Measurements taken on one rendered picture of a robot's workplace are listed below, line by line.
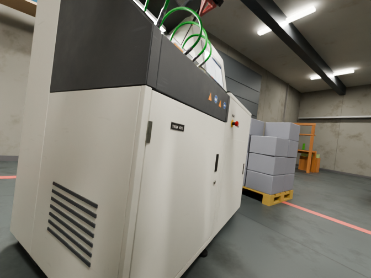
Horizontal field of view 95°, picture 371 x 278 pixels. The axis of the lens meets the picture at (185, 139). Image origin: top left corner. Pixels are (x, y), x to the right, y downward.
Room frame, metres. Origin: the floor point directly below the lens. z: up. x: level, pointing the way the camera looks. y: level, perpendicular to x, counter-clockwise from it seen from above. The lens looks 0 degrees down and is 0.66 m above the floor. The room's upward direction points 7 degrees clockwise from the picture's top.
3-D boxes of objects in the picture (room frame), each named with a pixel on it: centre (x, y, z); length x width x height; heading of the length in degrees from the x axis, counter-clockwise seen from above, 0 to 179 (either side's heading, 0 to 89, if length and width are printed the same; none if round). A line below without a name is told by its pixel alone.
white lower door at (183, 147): (0.74, -0.06, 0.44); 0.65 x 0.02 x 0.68; 149
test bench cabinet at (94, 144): (0.89, 0.19, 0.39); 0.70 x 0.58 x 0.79; 149
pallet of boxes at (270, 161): (2.60, -1.01, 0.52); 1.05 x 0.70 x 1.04; 39
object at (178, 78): (0.75, -0.04, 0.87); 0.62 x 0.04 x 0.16; 149
